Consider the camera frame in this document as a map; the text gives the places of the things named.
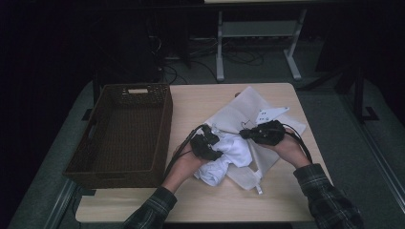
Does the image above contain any person's left hand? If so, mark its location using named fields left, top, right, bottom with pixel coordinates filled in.
left=161, top=142, right=208, bottom=194

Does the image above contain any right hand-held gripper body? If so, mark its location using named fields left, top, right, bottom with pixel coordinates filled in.
left=252, top=106, right=291, bottom=147

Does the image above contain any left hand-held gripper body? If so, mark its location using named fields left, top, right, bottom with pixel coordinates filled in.
left=190, top=123, right=214, bottom=161

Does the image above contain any person's right hand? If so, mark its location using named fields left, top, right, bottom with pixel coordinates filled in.
left=258, top=128, right=311, bottom=170

